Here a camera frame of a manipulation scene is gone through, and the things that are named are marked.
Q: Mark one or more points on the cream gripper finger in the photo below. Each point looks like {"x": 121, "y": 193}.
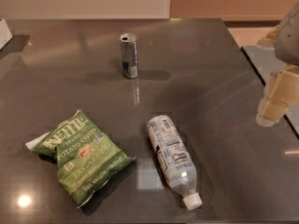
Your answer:
{"x": 281, "y": 92}
{"x": 268, "y": 40}

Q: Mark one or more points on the clear blue-labelled plastic bottle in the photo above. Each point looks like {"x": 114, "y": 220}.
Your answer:
{"x": 175, "y": 161}

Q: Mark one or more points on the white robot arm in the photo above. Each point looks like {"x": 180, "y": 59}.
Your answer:
{"x": 287, "y": 41}

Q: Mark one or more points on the silver blue drink can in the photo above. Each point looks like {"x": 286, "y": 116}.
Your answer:
{"x": 129, "y": 57}

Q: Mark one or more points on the green Kettle chips bag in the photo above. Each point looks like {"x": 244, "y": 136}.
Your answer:
{"x": 86, "y": 157}

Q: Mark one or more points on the white object at left edge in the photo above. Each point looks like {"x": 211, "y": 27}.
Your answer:
{"x": 5, "y": 34}

